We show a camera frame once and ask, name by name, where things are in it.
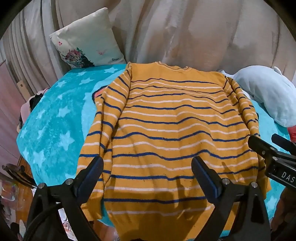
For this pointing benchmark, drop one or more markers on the beige curtain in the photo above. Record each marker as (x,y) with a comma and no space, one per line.
(185,30)

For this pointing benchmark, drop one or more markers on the teal star printed blanket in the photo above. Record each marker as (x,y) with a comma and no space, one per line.
(57,120)

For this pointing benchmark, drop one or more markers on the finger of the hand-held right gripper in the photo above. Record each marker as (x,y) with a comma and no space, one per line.
(261,148)
(283,143)

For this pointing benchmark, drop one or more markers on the white plush toy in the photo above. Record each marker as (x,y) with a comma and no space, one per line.
(263,92)

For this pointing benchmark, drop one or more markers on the dark metal object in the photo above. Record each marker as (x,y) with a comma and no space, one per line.
(17,172)

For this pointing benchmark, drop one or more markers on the dark cloth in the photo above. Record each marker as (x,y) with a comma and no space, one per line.
(35,101)

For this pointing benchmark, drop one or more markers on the person's right hand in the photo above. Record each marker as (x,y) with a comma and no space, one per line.
(285,210)

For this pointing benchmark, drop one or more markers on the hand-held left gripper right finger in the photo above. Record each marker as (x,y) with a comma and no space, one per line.
(208,183)

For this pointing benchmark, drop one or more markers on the white floral pillow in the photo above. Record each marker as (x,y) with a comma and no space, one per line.
(90,39)

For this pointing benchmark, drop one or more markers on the yellow striped sweater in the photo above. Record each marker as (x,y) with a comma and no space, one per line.
(166,129)

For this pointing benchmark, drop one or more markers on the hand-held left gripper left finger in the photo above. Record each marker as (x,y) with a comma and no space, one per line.
(89,177)

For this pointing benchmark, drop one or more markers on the red cloth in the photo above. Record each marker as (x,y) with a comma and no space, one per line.
(292,132)

